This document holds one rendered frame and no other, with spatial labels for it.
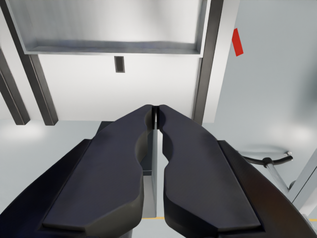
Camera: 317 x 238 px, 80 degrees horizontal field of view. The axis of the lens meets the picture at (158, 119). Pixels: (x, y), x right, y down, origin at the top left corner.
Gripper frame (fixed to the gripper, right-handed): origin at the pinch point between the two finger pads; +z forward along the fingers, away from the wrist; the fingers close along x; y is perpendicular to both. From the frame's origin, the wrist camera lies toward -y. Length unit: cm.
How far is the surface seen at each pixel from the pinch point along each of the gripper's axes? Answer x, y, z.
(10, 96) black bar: -25.7, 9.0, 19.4
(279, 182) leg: 86, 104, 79
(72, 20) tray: -12.7, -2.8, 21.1
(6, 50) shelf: -24.5, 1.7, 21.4
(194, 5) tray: 5.2, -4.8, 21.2
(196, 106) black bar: 7.0, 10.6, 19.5
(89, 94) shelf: -12.6, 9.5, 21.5
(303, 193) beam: 84, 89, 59
